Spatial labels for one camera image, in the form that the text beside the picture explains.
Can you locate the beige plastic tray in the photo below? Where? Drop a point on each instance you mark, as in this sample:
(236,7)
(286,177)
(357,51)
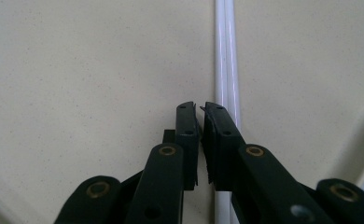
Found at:
(77,77)

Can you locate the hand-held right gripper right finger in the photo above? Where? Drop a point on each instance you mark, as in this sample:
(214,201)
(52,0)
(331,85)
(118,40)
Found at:
(223,149)

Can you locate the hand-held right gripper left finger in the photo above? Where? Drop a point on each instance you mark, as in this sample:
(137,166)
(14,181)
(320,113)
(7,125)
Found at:
(186,146)

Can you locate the white chopstick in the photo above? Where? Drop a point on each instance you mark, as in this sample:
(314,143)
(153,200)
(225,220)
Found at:
(232,46)

